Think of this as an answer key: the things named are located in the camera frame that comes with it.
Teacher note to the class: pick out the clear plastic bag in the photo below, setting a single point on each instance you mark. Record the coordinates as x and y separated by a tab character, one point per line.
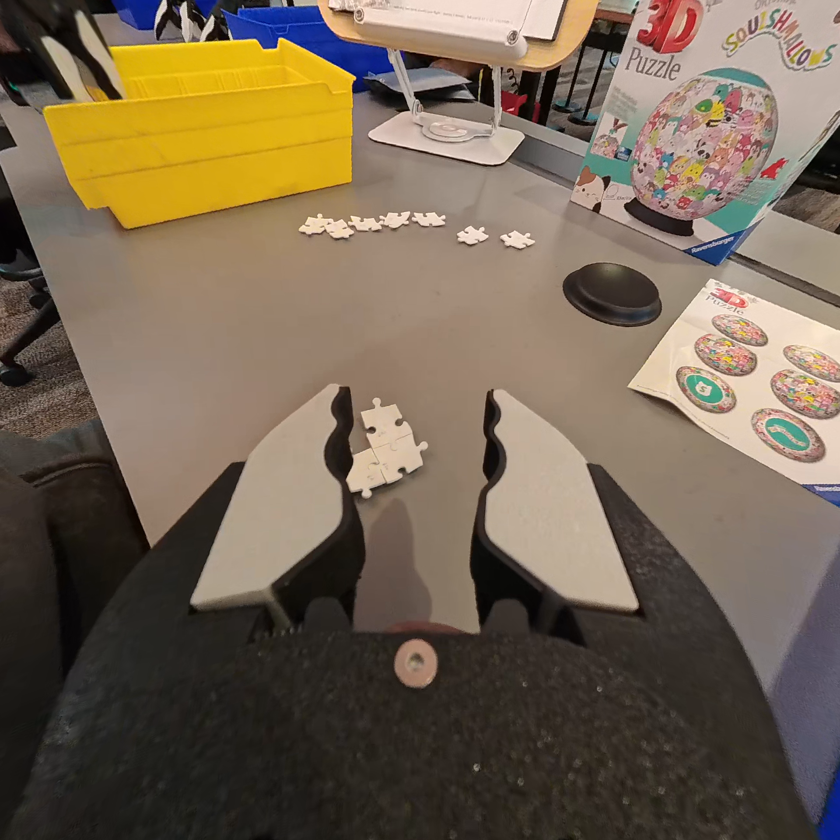
426	85

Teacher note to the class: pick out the person's dark grey garment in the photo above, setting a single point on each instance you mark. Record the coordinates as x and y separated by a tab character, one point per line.
59	590

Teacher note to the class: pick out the black round stand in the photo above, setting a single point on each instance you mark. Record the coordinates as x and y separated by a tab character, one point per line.
610	289

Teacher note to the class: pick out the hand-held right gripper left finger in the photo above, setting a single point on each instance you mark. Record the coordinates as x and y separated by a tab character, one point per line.
275	518

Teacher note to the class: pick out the black white striped objects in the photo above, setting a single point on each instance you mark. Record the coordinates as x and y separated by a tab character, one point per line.
190	19

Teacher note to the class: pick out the blue object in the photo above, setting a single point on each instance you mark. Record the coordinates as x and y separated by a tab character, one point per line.
830	814

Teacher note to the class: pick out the colourful puzzle ball box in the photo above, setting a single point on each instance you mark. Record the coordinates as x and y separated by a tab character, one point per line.
656	65

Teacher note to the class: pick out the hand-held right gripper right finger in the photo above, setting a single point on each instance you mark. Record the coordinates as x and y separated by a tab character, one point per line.
558	525

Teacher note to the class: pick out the dark office chair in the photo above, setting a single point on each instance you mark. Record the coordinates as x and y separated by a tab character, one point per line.
26	328

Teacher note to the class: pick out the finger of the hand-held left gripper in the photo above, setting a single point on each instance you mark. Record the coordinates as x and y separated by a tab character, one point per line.
65	69
98	59

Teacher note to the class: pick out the blue box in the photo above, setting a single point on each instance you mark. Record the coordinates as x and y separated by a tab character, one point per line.
289	33

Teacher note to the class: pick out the wooden board with instruction sheet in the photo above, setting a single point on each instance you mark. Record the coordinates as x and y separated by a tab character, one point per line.
571	39

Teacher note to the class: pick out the white printed instruction leaflet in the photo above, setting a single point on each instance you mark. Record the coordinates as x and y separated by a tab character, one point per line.
754	394

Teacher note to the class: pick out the yellow plastic bin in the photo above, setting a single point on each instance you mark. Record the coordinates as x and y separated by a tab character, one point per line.
216	164

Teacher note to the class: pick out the person's jeans leg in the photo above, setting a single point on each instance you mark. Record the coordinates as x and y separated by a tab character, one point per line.
52	443

